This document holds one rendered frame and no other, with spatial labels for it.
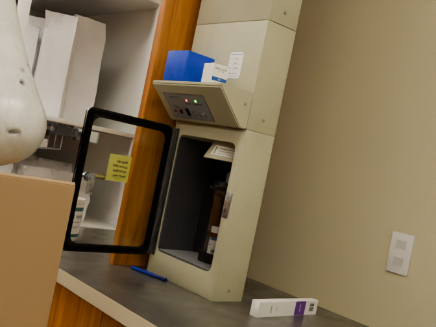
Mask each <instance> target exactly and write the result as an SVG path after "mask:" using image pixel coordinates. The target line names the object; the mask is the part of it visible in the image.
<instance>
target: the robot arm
mask: <svg viewBox="0 0 436 327"><path fill-rule="evenodd" d="M46 134H48V135H53V134H58V135H62V136H68V137H69V138H70V137H72V138H73V141H76V139H79V140H80V138H81V134H82V129H79V128H74V126H72V125H71V128H69V127H64V126H60V125H56V124H55V123H54V122H50V121H47V118H46V114H45V110H44V108H43V104H42V101H41V99H40V96H39V93H38V90H37V87H36V84H35V81H34V78H33V75H32V71H31V68H30V65H29V61H28V58H27V54H26V50H25V46H24V43H23V37H22V34H21V28H20V24H19V18H18V11H17V6H16V0H0V166H2V165H8V164H13V163H16V162H20V161H22V160H24V159H26V158H28V157H29V156H31V155H32V154H33V153H34V152H35V151H36V150H37V149H38V148H39V146H40V145H41V144H42V141H43V139H44V137H45V135H46Z"/></svg>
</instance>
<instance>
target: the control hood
mask: <svg viewBox="0 0 436 327"><path fill-rule="evenodd" d="M153 85H154V87H155V89H156V91H157V92H158V95H159V96H160V98H161V100H162V102H163V105H164V106H165V109H166V110H167V113H168V114H169V117H170V118H171V119H174V120H177V121H186V122H192V123H201V124H207V125H217V126H222V127H232V128H241V129H246V126H247V120H248V114H249V110H250V105H251V101H252V95H253V93H252V92H249V91H246V90H242V89H239V88H236V87H233V86H230V85H227V84H223V83H217V82H188V81H172V80H153ZM163 93H180V94H190V95H203V97H204V100H205V101H206V104H207V105H208V108H209V109H210V112H211V114H212V116H213V118H214V121H215V122H212V121H202V120H196V119H186V118H180V117H175V116H174V114H173V112H172V110H171V108H170V106H169V104H168V102H167V100H166V99H165V97H164V95H163Z"/></svg>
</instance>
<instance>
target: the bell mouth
mask: <svg viewBox="0 0 436 327"><path fill-rule="evenodd" d="M234 152H235V145H234V144H233V143H227V142H223V141H214V142H213V143H212V145H211V147H210V148H209V149H208V151H207V152H206V154H205V155H204V157H205V158H211V159H214V160H220V161H224V162H230V163H232V162H233V158H234Z"/></svg>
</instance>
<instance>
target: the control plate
mask: <svg viewBox="0 0 436 327"><path fill-rule="evenodd" d="M163 95H164V97H165V99H166V100H167V102H168V104H169V106H170V108H171V110H172V112H173V114H174V116H175V117H180V118H186V119H196V120H202V121H212V122H215V121H214V118H213V116H212V114H211V112H210V109H209V108H208V105H207V104H206V101H205V100H204V97H203V95H190V94H180V93H163ZM185 99H187V100H188V102H186V100H185ZM194 100H196V101H197V103H196V102H195V101H194ZM185 108H188V109H189V111H190V114H191V115H188V114H187V112H186V110H185ZM180 109H181V110H182V111H183V112H184V113H183V114H181V113H180ZM175 110H177V112H175ZM193 111H194V112H195V113H192V112H193ZM198 111H199V112H200V114H198ZM203 112H205V115H203Z"/></svg>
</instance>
